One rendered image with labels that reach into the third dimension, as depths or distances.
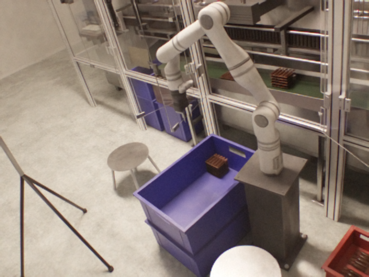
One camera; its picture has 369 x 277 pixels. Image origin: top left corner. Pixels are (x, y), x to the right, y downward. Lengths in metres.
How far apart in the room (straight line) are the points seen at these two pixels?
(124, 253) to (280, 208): 1.00
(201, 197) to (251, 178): 0.50
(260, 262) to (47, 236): 1.46
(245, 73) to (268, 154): 0.35
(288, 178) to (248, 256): 0.40
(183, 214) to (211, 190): 0.22
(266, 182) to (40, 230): 1.65
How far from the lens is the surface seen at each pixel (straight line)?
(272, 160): 1.43
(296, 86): 1.82
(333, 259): 1.76
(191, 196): 1.92
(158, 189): 1.84
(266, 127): 1.32
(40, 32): 6.25
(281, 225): 1.61
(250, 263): 1.57
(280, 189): 1.42
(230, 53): 1.24
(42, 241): 2.46
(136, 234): 2.15
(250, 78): 1.27
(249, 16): 1.85
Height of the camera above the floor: 1.57
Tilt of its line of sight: 34 degrees down
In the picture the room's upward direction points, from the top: 15 degrees counter-clockwise
